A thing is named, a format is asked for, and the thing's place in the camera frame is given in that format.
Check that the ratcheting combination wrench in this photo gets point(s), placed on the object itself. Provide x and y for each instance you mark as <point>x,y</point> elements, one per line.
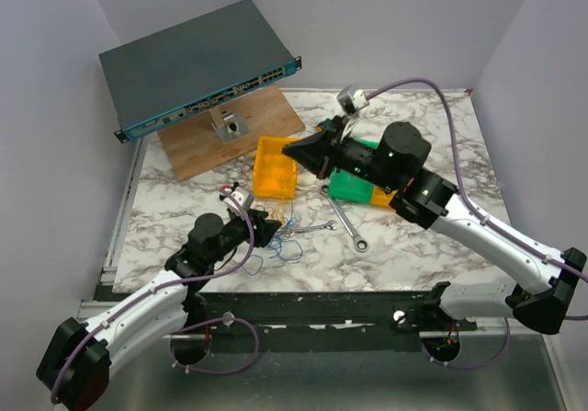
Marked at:
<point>360,243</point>

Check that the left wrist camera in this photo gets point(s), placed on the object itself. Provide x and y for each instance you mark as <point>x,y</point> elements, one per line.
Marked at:
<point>241,197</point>

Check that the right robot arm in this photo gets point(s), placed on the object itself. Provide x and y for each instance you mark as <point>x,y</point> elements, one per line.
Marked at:
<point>541,280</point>

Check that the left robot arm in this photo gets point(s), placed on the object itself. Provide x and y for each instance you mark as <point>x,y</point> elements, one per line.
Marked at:
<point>82,356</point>

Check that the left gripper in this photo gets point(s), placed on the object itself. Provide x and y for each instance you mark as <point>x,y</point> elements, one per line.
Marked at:
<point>265,228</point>

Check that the grey network switch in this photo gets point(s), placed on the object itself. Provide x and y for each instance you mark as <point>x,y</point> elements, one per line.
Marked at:
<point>179,72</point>

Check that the green plastic bin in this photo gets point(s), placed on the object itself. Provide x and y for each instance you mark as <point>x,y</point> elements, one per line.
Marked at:
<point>345,186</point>

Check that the small open-end wrench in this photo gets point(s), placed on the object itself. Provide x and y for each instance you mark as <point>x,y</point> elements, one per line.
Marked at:
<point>330,226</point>

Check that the yellow plastic bin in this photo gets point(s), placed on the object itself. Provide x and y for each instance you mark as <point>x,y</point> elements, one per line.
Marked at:
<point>381,198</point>
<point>275,175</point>

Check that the plywood board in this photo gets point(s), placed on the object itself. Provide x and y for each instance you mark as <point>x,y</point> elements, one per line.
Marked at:
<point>192,146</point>

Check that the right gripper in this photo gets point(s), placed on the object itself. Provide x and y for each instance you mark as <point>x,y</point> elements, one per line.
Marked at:
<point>316,151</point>

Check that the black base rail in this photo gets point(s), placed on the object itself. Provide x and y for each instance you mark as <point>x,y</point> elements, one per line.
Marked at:
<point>315,322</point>

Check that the metal bracket stand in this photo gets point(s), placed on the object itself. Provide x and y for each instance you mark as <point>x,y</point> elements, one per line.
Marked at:
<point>228,126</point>

